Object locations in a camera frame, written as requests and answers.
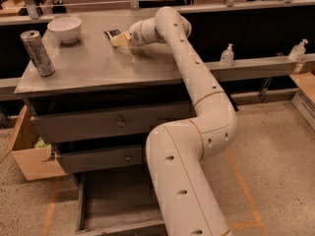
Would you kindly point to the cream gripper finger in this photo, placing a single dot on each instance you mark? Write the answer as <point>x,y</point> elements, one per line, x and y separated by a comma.
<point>121,39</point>

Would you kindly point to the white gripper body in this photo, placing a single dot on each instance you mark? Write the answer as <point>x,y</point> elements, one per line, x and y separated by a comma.
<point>136,35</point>

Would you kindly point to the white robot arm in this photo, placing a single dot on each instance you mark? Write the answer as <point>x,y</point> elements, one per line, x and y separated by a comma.
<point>174,149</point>

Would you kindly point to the grey wooden drawer cabinet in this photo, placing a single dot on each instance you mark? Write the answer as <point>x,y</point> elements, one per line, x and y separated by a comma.
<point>97,108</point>

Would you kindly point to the grey top drawer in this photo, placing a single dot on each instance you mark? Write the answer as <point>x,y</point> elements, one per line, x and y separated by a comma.
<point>110,122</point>

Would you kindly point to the grey middle drawer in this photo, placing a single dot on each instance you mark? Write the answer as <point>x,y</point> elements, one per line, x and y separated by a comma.
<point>103,158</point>

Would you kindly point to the grey open bottom drawer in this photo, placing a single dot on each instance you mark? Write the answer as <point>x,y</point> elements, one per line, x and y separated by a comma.
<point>118,202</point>

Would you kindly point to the white ceramic bowl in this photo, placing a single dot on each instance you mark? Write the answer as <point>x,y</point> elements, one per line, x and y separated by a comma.
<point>66,29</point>

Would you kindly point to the silver drink can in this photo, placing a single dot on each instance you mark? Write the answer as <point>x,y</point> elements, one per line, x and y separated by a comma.
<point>37,52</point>

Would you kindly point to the brown cardboard box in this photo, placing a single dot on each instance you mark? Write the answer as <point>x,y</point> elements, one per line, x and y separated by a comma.
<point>35,162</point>

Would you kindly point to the clear pump sanitizer bottle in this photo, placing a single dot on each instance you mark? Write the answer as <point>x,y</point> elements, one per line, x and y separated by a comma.
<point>297,51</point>

